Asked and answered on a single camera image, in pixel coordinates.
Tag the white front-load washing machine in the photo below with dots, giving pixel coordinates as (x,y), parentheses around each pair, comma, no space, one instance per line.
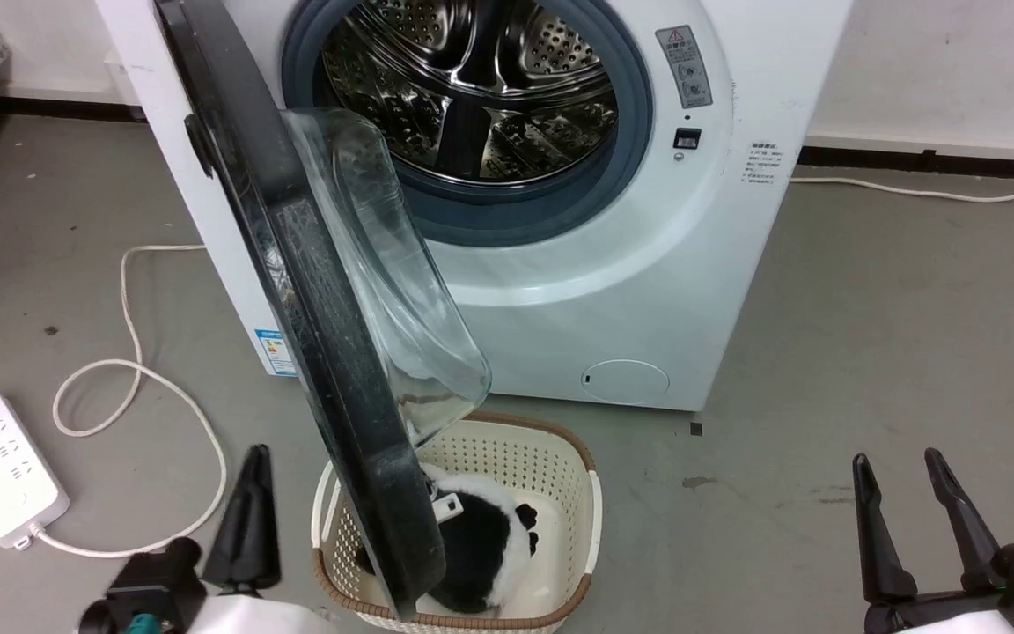
(648,291)

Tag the black-rimmed glass washer door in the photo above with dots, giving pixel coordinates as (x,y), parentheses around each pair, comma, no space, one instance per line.
(313,291)

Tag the blue energy label sticker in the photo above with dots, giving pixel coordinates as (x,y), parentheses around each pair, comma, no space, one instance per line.
(275,352)

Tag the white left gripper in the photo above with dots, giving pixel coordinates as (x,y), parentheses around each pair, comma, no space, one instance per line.
(252,616)

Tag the printed text label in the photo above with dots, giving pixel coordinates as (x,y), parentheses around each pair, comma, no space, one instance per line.
(761,164)

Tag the round white filter cover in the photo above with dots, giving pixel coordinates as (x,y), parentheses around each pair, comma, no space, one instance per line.
(626,383)

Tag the cream laundry basket brown rim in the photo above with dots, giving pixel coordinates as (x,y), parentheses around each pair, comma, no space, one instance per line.
(551,475)

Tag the grey warning sticker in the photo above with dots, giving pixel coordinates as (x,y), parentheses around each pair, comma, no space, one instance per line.
(685,69)

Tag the grey rubber door gasket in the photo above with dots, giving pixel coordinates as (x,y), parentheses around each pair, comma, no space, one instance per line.
(560,207)

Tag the black door lock socket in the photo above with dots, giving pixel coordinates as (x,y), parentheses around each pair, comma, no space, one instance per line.
(687,139)

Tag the steel washer drum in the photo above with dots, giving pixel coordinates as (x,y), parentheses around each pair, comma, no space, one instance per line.
(507,106)

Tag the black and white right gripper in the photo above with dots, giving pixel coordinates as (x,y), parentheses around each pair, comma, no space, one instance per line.
(938,615)

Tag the black and white panda plush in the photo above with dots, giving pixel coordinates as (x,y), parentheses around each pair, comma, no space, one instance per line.
(481,546)

